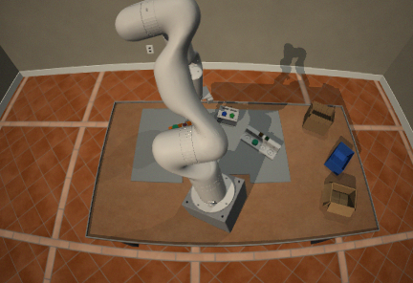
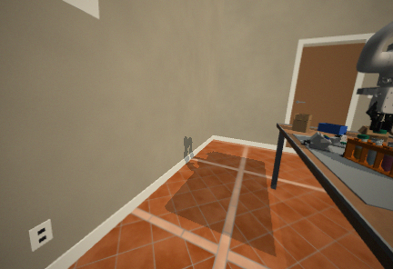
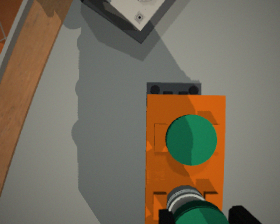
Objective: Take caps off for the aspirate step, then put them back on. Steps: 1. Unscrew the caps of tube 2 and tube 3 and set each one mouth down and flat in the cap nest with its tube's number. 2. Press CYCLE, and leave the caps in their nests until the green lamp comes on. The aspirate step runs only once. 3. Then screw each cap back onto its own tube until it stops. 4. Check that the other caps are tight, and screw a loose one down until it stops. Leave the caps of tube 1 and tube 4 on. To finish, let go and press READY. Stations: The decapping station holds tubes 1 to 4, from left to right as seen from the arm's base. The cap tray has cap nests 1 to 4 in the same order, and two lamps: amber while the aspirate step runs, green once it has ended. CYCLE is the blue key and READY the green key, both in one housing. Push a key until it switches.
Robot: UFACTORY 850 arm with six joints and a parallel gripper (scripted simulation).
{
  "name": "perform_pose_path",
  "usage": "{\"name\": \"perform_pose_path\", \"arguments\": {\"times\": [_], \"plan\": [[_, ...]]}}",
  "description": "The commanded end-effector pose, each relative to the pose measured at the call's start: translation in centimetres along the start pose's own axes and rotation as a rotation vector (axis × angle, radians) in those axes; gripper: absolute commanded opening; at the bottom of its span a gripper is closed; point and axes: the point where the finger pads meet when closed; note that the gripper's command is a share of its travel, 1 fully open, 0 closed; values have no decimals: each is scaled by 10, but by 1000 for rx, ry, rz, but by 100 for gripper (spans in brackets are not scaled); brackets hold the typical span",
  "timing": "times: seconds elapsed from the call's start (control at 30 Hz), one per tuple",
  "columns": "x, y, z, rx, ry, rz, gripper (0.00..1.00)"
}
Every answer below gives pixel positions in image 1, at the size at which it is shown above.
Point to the white push-button panel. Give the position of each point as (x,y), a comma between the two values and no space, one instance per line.
(228,115)

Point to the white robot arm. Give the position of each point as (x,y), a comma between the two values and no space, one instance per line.
(204,141)

